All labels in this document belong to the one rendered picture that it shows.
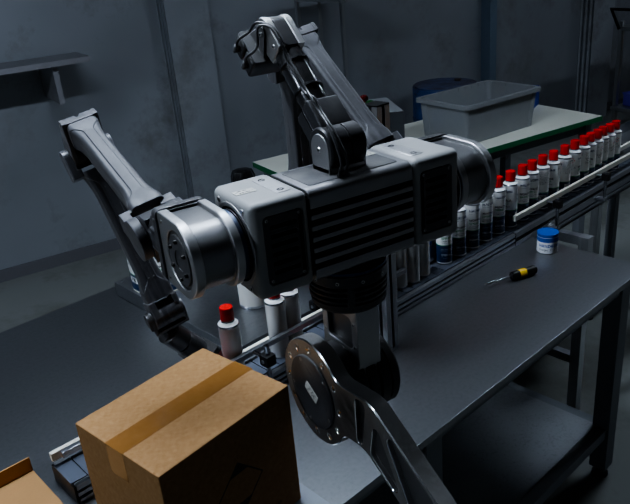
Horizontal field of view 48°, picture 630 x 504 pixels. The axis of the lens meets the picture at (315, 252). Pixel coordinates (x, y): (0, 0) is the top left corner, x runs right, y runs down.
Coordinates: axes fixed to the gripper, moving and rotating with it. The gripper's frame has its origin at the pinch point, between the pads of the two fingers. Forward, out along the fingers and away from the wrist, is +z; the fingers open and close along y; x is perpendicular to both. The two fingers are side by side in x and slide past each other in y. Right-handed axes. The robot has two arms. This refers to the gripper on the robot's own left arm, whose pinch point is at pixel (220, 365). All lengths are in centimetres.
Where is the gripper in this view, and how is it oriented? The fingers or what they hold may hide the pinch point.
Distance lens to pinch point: 176.1
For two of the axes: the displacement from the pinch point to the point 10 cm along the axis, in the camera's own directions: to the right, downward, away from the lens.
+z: 5.1, 5.0, 7.0
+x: -5.1, 8.3, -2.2
